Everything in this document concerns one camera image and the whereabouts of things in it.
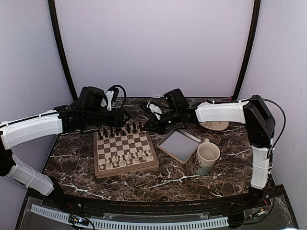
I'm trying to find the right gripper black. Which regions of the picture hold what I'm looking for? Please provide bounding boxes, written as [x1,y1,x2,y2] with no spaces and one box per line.
[142,108,181,135]

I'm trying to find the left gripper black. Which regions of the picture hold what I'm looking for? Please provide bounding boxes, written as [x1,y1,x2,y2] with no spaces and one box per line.
[85,107,131,127]

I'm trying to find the white chess piece tall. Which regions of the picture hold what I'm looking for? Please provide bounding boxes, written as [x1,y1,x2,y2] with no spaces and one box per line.
[125,152,131,165]

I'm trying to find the white bishop chess piece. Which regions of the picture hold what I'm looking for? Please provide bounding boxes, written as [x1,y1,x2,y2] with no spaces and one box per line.
[119,155,125,167]

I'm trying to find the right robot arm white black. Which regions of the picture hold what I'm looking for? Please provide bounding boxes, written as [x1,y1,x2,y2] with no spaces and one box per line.
[140,95,276,208]

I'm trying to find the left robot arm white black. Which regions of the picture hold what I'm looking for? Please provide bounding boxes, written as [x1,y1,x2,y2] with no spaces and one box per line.
[0,105,124,209]

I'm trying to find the dark chess piece far left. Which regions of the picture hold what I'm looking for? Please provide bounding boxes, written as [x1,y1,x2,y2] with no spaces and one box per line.
[97,129,103,140]

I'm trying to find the wooden chess board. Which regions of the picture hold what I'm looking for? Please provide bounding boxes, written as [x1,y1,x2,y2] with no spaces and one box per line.
[93,124,159,179]

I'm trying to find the metal tray wood rim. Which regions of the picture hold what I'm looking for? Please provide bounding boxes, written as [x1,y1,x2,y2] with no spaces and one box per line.
[157,129,201,164]

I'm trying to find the beige decorated ceramic plate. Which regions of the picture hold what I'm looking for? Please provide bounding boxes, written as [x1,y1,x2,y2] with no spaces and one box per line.
[200,121,229,131]

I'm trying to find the ceramic mug shell print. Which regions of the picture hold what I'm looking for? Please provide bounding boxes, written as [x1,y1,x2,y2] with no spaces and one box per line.
[194,138,220,176]

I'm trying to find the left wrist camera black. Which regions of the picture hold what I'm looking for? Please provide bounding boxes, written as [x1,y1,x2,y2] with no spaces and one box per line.
[78,86,105,111]

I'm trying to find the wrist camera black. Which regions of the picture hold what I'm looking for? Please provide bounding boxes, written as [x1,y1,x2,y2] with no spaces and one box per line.
[78,86,105,111]
[164,88,189,111]

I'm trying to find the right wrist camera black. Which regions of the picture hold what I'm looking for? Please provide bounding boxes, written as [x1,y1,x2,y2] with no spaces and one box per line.
[164,88,189,111]

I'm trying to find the black front rail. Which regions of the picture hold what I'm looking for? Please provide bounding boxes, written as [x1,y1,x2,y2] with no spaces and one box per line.
[24,184,286,216]

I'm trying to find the white slotted cable duct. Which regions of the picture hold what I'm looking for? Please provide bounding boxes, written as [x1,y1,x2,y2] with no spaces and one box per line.
[30,205,229,230]

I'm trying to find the left black frame post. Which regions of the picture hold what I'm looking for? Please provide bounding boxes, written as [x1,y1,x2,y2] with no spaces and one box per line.
[48,0,78,100]

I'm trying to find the black frame post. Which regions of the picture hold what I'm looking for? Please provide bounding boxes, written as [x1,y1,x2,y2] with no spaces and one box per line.
[231,0,261,101]
[48,0,78,100]

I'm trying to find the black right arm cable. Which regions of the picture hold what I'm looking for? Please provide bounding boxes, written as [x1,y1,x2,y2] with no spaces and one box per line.
[260,98,286,154]

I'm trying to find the right black frame post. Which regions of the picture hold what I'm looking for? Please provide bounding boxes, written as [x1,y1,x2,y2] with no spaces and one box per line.
[231,0,261,101]

